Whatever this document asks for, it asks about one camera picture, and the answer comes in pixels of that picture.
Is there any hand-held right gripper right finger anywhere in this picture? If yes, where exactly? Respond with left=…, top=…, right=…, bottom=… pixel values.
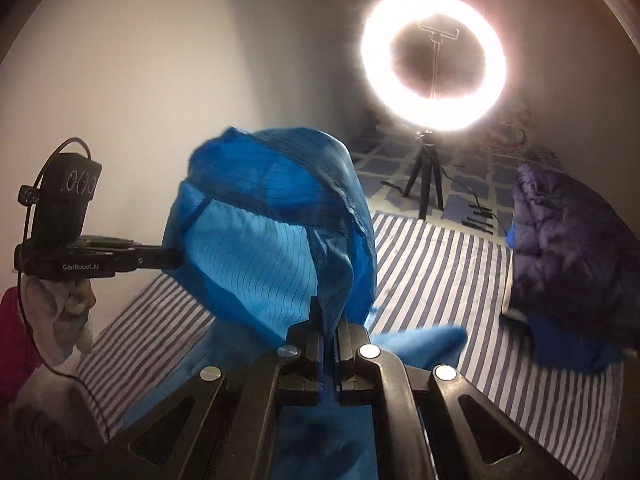
left=334, top=317, right=581, bottom=480

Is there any purple down jacket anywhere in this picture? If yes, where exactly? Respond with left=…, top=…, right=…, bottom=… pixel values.
left=506, top=162, right=640, bottom=348

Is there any blue pinstriped garment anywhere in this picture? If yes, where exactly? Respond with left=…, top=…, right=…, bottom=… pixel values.
left=122, top=126, right=468, bottom=480

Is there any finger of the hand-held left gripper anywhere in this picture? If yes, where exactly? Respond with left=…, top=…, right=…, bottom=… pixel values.
left=137, top=244, right=182, bottom=272

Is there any phone holder clamp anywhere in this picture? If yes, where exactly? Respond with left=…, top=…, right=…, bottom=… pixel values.
left=417, top=22, right=458, bottom=43

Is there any patterned blanket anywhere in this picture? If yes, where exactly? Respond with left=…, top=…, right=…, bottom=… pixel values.
left=347, top=130, right=566, bottom=233

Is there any zebra-patterned cloth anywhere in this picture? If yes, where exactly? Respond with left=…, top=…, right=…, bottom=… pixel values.
left=10, top=400, right=66, bottom=480

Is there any black tripod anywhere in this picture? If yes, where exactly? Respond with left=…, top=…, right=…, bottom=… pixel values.
left=402, top=130, right=446, bottom=221

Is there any ring light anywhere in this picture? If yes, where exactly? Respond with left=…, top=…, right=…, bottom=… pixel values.
left=360, top=0, right=507, bottom=133

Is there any person's left hand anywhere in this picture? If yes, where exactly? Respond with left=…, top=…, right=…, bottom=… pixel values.
left=22, top=276, right=97, bottom=367

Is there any blue folded cloth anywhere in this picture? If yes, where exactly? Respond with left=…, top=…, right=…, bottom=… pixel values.
left=530, top=310, right=628, bottom=375

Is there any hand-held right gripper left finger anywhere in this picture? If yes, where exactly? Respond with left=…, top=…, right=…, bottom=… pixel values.
left=107, top=296, right=326, bottom=480

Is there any striped bed sheet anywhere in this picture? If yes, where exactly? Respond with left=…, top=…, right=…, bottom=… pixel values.
left=75, top=210, right=626, bottom=480

